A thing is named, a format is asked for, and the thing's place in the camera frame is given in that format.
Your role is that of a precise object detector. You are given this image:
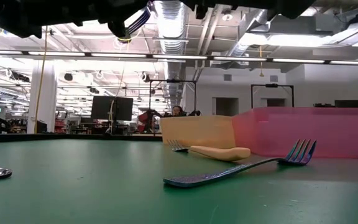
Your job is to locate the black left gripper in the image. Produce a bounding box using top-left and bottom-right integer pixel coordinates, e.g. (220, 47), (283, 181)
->
(42, 0), (150, 40)

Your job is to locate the long ceiling light bar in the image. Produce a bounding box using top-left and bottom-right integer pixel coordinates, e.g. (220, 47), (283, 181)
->
(0, 49), (358, 67)

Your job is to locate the black monitor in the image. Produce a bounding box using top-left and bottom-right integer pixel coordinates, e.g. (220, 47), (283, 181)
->
(114, 96), (134, 122)
(90, 95), (116, 121)
(334, 99), (358, 109)

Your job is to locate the person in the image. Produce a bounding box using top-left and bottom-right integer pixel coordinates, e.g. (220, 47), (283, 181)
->
(171, 105), (185, 118)

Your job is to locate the white building pillar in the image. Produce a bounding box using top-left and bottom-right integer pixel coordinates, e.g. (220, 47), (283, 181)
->
(26, 60), (58, 134)

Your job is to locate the orange plastic bin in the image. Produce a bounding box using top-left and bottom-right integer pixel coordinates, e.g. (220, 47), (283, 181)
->
(160, 115), (237, 150)

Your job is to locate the pink plastic bin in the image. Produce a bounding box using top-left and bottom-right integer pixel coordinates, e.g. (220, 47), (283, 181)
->
(231, 107), (358, 160)

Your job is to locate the iridescent blue fork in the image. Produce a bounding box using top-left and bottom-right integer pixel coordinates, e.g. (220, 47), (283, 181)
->
(162, 139), (318, 189)

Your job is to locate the silver ceiling duct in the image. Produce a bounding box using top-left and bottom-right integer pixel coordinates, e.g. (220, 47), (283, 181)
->
(219, 7), (279, 68)
(152, 0), (190, 108)

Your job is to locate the yellow power cable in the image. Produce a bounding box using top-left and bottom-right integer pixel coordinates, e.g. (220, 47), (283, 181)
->
(34, 26), (49, 134)

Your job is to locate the wooden handle silver fork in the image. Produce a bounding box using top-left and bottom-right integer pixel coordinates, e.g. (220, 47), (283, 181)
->
(166, 139), (252, 162)

